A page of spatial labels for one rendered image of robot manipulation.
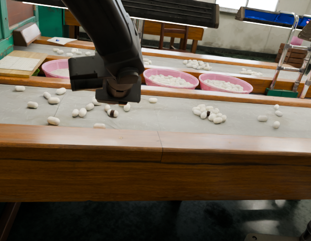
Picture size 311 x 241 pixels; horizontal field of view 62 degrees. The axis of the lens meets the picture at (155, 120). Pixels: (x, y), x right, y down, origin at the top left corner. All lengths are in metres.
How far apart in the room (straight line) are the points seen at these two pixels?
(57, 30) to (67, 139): 2.95
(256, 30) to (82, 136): 6.47
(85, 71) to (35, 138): 0.27
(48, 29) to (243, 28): 4.62
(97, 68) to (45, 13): 3.10
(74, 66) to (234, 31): 6.30
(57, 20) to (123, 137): 2.95
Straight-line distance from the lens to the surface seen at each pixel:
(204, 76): 1.40
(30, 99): 0.96
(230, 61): 1.88
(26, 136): 0.70
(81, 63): 0.48
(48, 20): 3.56
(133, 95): 0.59
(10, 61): 1.23
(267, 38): 7.18
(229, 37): 6.66
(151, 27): 3.62
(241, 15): 1.57
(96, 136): 0.69
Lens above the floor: 1.12
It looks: 27 degrees down
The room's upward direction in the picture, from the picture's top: 9 degrees clockwise
